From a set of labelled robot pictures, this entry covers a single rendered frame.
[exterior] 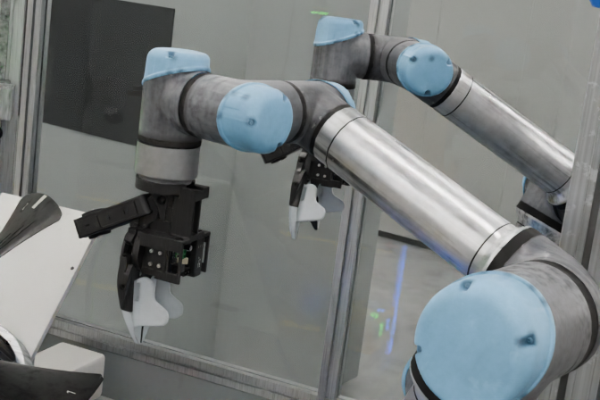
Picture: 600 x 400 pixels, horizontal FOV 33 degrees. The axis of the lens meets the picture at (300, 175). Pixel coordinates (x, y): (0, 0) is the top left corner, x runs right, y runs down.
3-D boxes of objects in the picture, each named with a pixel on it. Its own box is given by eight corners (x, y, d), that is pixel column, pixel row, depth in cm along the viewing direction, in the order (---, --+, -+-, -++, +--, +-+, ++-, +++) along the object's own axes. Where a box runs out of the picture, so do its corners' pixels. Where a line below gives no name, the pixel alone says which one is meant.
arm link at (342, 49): (374, 22, 161) (322, 16, 159) (365, 91, 163) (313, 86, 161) (362, 19, 169) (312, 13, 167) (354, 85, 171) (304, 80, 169)
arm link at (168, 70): (182, 54, 114) (130, 44, 119) (171, 152, 116) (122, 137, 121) (230, 56, 120) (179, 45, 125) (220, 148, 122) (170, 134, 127)
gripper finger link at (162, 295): (171, 352, 125) (179, 279, 124) (129, 340, 127) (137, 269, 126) (184, 345, 128) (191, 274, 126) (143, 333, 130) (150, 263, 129)
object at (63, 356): (47, 379, 249) (51, 337, 247) (103, 396, 243) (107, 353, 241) (2, 402, 234) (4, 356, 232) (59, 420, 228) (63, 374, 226)
